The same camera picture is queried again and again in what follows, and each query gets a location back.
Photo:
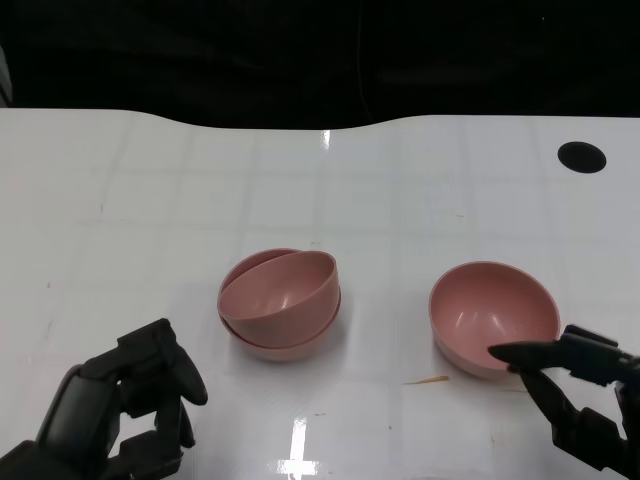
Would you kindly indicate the black round desk grommet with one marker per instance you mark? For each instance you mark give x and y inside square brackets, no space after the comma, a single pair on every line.
[581,157]

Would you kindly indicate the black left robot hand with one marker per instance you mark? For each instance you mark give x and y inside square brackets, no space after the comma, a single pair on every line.
[80,415]

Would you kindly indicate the pink plastic bowl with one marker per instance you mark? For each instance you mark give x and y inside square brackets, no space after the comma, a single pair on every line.
[490,310]
[285,352]
[280,295]

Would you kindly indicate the thin orange sliver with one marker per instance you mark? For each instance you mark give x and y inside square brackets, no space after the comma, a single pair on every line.
[431,381]

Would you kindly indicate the black backdrop cloth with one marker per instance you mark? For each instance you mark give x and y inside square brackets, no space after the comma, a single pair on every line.
[200,50]

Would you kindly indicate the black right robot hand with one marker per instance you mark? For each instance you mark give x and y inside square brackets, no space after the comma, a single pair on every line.
[600,435]

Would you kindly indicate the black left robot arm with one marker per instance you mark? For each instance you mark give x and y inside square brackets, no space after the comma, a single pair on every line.
[20,462]

